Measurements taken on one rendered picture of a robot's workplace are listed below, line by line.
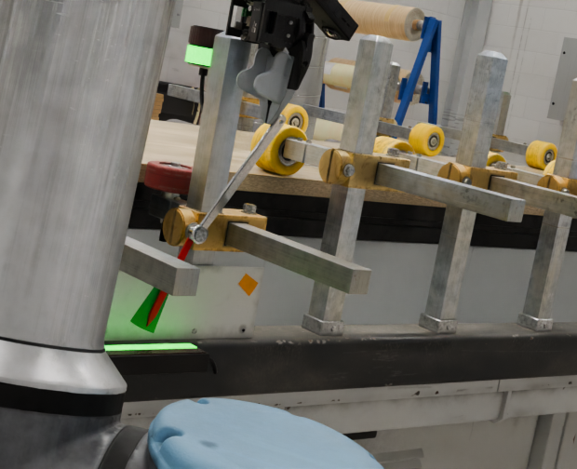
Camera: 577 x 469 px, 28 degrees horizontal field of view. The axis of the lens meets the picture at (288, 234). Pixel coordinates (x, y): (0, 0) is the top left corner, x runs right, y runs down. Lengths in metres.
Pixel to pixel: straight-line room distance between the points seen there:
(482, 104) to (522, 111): 10.43
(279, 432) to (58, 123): 0.22
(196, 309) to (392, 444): 0.83
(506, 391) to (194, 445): 1.49
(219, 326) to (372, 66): 0.42
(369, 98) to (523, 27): 10.77
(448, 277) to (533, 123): 10.33
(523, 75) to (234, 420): 11.68
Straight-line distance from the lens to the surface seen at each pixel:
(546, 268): 2.06
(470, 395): 2.04
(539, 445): 2.62
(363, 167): 1.67
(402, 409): 1.92
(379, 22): 8.87
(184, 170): 1.64
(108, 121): 0.69
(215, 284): 1.55
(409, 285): 2.13
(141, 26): 0.70
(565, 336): 2.11
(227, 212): 1.55
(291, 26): 1.44
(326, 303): 1.70
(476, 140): 1.85
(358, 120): 1.67
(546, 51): 12.20
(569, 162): 2.04
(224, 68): 1.50
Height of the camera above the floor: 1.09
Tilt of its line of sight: 9 degrees down
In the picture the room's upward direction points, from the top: 10 degrees clockwise
